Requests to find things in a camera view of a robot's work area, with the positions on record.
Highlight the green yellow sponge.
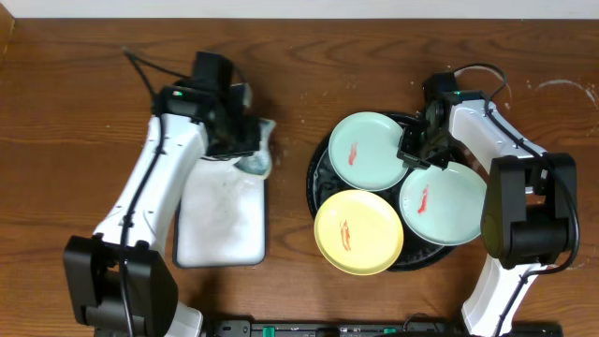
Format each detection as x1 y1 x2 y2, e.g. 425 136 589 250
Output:
233 118 276 180

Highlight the yellow plate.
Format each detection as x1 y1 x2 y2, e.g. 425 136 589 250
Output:
314 190 404 276

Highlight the light green plate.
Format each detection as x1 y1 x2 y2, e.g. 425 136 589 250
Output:
328 111 408 191
399 162 486 246

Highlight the black base rail bottom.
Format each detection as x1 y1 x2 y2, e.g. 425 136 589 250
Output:
199 316 467 337

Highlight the round black tray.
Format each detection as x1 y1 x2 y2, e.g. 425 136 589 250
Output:
306 134 455 271

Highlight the light green plate top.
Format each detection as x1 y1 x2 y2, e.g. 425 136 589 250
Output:
328 111 408 191

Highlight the rectangular soapy water tray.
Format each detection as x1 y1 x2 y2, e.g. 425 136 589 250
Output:
173 160 267 269

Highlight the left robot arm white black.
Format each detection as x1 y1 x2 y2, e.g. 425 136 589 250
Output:
64 83 274 336

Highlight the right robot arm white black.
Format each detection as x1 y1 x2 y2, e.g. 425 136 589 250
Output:
398 89 580 336

